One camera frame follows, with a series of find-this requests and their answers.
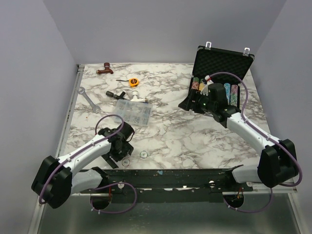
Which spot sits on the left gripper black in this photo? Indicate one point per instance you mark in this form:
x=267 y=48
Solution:
x=126 y=149

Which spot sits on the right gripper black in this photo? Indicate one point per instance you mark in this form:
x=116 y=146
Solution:
x=193 y=95

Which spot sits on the white red poker chip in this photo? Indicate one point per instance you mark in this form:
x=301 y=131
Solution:
x=126 y=163

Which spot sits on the white green poker chip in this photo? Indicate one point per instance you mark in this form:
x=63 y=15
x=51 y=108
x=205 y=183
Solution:
x=143 y=154

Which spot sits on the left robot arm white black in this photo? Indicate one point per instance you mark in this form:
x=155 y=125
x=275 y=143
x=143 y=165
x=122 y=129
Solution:
x=58 y=178

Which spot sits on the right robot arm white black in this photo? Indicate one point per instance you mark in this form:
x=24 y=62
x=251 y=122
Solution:
x=277 y=162

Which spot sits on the red poker chip row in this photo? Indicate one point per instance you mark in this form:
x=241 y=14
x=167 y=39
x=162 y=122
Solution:
x=195 y=84

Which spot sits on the yellow green chip row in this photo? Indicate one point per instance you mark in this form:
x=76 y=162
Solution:
x=202 y=84

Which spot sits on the light blue chip row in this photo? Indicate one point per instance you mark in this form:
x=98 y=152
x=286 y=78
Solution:
x=227 y=87

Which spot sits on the black poker chip case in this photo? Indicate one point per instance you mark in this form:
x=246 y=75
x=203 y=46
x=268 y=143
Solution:
x=223 y=66

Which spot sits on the pink green chip row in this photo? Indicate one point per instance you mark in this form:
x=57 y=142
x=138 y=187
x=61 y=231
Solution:
x=234 y=95

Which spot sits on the clear plastic screw organizer box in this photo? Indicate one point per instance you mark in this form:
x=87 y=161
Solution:
x=134 y=113

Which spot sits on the white plastic pipe connector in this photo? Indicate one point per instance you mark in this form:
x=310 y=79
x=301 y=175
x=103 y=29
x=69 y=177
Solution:
x=136 y=98

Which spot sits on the yellow tape measure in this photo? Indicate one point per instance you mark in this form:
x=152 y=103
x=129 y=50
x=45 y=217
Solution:
x=133 y=82

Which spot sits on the black socket T tool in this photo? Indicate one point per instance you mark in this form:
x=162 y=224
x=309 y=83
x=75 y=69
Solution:
x=112 y=95

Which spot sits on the silver wrench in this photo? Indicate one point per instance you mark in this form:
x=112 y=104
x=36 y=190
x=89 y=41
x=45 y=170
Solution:
x=95 y=108

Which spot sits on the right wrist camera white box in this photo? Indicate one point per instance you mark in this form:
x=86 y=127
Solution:
x=205 y=91

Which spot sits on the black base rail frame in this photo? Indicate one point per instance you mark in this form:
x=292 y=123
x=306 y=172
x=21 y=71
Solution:
x=215 y=180

